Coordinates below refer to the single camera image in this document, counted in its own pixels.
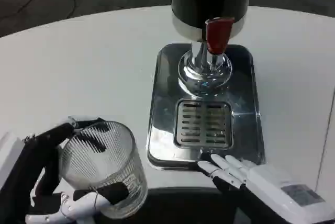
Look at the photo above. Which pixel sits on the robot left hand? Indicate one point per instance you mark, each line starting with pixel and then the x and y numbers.
pixel 39 156

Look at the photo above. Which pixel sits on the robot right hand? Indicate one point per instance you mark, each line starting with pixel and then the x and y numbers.
pixel 267 182

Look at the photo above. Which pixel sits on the clear ribbed glass cup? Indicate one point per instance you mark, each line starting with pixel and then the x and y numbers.
pixel 110 161

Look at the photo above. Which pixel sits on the steel drip grid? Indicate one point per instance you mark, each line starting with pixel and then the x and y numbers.
pixel 204 123

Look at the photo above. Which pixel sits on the steel drip tray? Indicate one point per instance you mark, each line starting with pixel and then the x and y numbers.
pixel 162 109

